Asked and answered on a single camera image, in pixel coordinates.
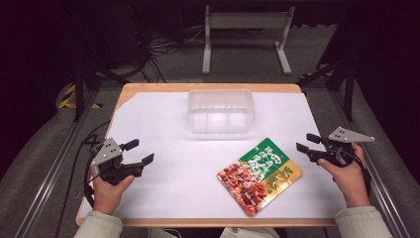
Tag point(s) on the clear plastic container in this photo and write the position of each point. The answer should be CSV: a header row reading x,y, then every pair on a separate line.
x,y
221,112

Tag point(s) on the white paper sheet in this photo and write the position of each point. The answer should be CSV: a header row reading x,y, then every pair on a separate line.
x,y
178,172

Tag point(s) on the black tripod stand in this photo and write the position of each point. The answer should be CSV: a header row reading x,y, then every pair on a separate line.
x,y
78,86
346,86

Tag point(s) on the yellow and black hazard tape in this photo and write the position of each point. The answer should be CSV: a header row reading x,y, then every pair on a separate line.
x,y
67,97

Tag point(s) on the white metal stand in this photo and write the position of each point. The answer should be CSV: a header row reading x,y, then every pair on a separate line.
x,y
247,20

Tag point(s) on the person's left hand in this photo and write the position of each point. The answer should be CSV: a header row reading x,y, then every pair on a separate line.
x,y
107,196

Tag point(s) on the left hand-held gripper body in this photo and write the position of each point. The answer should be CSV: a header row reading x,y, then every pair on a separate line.
x,y
107,155

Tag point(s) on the person's right hand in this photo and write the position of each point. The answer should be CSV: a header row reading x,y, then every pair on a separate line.
x,y
351,181

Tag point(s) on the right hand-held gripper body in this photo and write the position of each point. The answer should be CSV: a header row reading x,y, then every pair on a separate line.
x,y
343,136

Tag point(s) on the aluminium frame rail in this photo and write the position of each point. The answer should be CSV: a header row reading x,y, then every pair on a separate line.
x,y
49,178
383,185

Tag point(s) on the green and red snack packet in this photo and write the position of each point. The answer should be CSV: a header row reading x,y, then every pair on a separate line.
x,y
261,175

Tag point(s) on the person's light clothing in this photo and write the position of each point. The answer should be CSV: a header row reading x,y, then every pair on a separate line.
x,y
251,233

